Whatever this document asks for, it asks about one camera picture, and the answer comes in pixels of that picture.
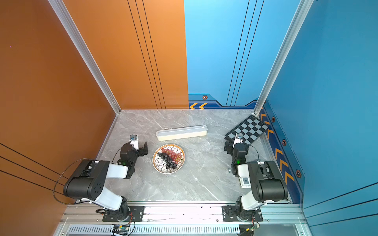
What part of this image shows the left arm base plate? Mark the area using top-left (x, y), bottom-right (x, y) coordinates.
top-left (102, 206), bottom-right (145, 223)

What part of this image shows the aluminium corner post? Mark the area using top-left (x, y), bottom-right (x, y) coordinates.
top-left (48, 0), bottom-right (122, 116)
top-left (254, 0), bottom-right (314, 117)

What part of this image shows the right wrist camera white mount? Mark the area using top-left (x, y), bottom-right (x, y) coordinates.
top-left (233, 133), bottom-right (243, 147)

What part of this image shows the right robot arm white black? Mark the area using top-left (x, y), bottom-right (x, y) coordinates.
top-left (224, 141), bottom-right (288, 221)

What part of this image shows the black grape bunch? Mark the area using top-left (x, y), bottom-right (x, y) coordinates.
top-left (158, 152), bottom-right (177, 170)

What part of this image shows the left circuit board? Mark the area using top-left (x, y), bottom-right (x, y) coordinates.
top-left (111, 225), bottom-right (130, 236)

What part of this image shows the circuit board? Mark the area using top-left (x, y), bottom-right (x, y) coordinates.
top-left (238, 223), bottom-right (260, 236)
top-left (111, 225), bottom-right (130, 236)

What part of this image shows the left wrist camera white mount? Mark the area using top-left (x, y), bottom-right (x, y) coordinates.
top-left (130, 134), bottom-right (139, 150)

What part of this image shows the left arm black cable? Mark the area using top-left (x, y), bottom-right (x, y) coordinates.
top-left (53, 158), bottom-right (89, 206)

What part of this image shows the black white chessboard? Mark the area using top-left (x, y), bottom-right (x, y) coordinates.
top-left (225, 115), bottom-right (268, 145)

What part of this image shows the patterned plate orange rim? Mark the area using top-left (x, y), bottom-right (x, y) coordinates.
top-left (152, 144), bottom-right (185, 174)

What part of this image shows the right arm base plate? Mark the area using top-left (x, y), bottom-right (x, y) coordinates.
top-left (221, 205), bottom-right (263, 222)

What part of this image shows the right circuit board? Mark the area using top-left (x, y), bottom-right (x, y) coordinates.
top-left (238, 223), bottom-right (260, 236)

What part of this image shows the left aluminium corner post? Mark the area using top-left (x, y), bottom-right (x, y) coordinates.
top-left (48, 0), bottom-right (122, 116)

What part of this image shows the red grape bunch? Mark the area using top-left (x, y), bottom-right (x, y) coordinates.
top-left (161, 148), bottom-right (181, 164)

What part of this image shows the white plastic wrap dispenser box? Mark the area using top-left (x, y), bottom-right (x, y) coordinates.
top-left (156, 125), bottom-right (208, 141)

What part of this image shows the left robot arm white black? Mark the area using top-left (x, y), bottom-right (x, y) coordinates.
top-left (64, 140), bottom-right (148, 222)

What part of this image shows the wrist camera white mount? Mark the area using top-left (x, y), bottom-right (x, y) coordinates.
top-left (233, 133), bottom-right (243, 147)
top-left (130, 134), bottom-right (139, 150)

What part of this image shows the right aluminium corner post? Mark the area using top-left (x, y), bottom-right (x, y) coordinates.
top-left (254, 0), bottom-right (314, 117)

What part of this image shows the aluminium front rail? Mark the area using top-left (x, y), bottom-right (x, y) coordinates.
top-left (59, 201), bottom-right (307, 225)

